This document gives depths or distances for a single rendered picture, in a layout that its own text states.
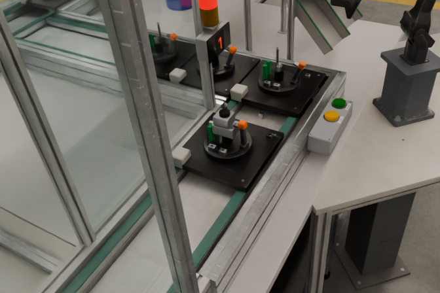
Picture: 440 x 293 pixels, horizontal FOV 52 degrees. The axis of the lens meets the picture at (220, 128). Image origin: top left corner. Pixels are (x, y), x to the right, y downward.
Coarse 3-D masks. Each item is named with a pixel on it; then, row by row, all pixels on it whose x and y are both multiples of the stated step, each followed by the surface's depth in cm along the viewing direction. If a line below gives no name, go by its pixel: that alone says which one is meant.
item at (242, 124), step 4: (240, 120) 120; (244, 120) 120; (236, 124) 121; (240, 124) 119; (244, 124) 119; (240, 128) 120; (244, 128) 119; (240, 132) 121; (244, 132) 121; (240, 136) 122; (244, 136) 122; (244, 140) 123; (244, 144) 123
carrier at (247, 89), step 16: (272, 64) 160; (256, 80) 153; (272, 80) 148; (288, 80) 148; (304, 80) 150; (320, 80) 150; (240, 96) 145; (256, 96) 146; (272, 96) 145; (288, 96) 144; (304, 96) 144; (288, 112) 139
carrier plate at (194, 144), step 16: (256, 128) 133; (192, 144) 130; (256, 144) 128; (272, 144) 128; (192, 160) 125; (208, 160) 125; (256, 160) 123; (208, 176) 121; (224, 176) 120; (240, 176) 119; (256, 176) 120
